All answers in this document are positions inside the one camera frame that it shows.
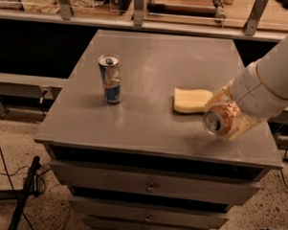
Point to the grey metal shelf rail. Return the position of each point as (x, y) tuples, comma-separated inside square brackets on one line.
[(145, 26)]

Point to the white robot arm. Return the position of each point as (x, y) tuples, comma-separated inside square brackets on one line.
[(257, 93)]

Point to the blue silver redbull can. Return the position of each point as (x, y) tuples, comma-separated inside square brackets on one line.
[(110, 76)]

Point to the black tripod leg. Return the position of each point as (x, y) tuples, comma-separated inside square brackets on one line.
[(29, 181)]

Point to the yellow sponge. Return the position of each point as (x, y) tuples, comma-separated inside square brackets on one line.
[(190, 100)]

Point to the crushed orange soda can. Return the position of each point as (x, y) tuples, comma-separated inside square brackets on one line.
[(218, 120)]

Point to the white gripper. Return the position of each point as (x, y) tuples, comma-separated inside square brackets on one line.
[(249, 94)]

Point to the grey drawer cabinet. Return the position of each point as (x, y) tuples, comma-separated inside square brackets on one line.
[(138, 165)]

